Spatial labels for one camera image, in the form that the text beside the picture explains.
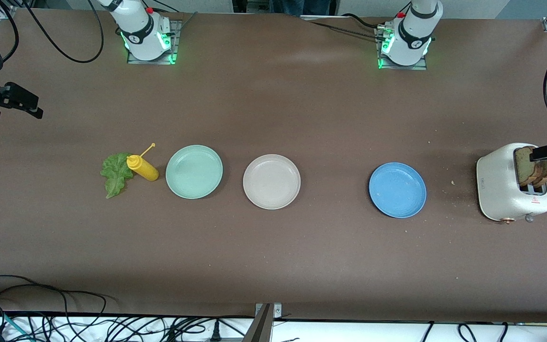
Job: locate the white two-slot toaster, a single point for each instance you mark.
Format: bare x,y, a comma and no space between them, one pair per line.
496,190

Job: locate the brown table cover sheet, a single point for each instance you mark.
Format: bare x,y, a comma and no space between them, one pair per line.
302,266

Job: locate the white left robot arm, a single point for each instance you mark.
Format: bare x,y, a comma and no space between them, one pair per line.
416,33

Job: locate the beige plate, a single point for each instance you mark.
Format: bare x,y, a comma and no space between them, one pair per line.
271,181

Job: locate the person in blue jeans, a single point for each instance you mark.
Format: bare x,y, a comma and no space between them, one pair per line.
302,5

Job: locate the blue plate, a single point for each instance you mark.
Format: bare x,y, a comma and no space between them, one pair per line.
397,190

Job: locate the black power plug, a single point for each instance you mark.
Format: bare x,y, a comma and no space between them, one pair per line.
215,332

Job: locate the mint green plate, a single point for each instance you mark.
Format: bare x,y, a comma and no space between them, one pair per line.
193,172

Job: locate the green lettuce leaf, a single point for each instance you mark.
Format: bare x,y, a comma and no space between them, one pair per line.
114,175

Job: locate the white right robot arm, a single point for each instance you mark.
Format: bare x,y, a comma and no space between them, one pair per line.
140,33

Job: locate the yellow mustard squeeze bottle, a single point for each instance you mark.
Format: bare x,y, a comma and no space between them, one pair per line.
144,170

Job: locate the aluminium frame post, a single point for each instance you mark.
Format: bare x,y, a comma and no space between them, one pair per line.
260,327

